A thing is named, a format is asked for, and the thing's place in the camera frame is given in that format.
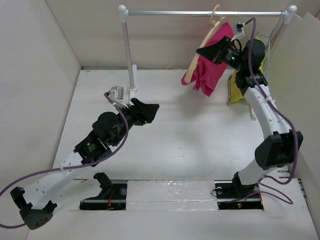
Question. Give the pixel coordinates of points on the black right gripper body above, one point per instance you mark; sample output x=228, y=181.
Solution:
x=229, y=54

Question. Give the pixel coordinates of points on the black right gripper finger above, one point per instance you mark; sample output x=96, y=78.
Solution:
x=208, y=56
x=211, y=49

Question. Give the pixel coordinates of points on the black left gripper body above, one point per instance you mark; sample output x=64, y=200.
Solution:
x=133, y=117

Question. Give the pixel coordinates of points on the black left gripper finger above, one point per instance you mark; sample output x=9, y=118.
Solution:
x=145, y=107
x=147, y=116

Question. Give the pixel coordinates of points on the pink trousers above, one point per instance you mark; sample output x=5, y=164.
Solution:
x=203, y=73

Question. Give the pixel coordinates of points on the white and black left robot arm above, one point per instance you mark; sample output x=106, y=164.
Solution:
x=38, y=202

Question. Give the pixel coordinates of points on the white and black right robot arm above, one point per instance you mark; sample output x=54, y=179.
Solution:
x=281, y=141

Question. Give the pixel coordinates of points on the yellow shirt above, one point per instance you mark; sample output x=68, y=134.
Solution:
x=234, y=93

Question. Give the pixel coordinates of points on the silver clothes rack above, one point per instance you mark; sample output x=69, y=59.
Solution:
x=216, y=18

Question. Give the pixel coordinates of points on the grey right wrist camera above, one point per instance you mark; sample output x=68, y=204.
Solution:
x=239, y=32

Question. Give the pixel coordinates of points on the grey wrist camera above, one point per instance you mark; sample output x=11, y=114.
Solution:
x=239, y=32
x=116, y=94

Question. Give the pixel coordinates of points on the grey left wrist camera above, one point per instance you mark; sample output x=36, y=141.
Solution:
x=116, y=94

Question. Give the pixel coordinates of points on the light blue wire hanger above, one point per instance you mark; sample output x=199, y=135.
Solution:
x=269, y=42

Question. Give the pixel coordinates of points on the black left arm base rail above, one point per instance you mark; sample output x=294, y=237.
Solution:
x=115, y=200

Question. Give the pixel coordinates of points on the black right arm base rail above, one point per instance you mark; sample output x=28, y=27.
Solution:
x=228, y=198

